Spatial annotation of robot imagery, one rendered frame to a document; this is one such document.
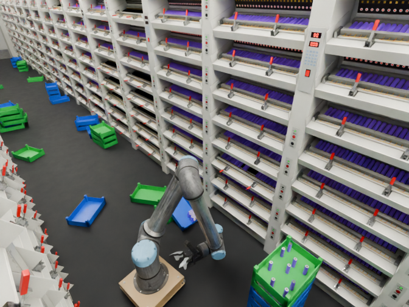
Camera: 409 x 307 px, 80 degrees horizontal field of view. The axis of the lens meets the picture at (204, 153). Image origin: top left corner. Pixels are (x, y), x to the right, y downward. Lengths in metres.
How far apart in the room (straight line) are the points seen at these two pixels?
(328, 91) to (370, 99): 0.17
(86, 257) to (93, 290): 0.29
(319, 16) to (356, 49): 0.21
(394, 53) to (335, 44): 0.22
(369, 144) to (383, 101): 0.20
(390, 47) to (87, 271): 2.16
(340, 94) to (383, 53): 0.21
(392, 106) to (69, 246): 2.27
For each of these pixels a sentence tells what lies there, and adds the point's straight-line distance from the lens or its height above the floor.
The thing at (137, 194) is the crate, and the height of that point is 0.00.
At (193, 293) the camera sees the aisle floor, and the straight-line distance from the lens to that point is 1.90.
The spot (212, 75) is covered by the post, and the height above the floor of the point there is 1.22.
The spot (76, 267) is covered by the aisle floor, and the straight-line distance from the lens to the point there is 2.20.
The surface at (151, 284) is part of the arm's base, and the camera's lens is 1.75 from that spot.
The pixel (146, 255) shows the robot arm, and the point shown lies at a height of 0.40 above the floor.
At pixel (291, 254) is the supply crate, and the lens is 1.53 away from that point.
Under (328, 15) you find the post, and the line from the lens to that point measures 1.26.
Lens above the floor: 1.68
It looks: 33 degrees down
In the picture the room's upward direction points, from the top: straight up
